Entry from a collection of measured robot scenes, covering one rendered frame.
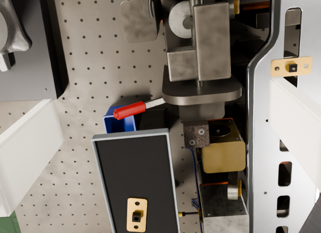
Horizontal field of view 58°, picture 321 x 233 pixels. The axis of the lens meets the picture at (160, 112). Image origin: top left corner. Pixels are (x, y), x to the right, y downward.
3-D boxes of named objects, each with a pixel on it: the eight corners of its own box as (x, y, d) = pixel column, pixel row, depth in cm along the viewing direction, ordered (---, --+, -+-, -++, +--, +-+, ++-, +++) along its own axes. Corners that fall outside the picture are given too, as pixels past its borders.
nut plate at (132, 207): (145, 231, 60) (144, 235, 59) (126, 229, 60) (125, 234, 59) (147, 198, 56) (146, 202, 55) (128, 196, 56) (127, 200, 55)
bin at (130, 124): (141, 132, 102) (138, 144, 94) (113, 134, 103) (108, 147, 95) (136, 103, 98) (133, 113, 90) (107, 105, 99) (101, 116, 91)
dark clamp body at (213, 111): (204, 71, 94) (225, 119, 58) (167, 75, 94) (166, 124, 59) (203, 48, 91) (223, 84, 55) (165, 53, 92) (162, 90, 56)
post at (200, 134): (195, 87, 95) (209, 147, 58) (179, 89, 96) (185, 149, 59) (193, 72, 93) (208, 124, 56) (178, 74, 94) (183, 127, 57)
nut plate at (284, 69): (312, 56, 61) (314, 57, 60) (310, 73, 62) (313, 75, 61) (271, 60, 61) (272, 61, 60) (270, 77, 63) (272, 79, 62)
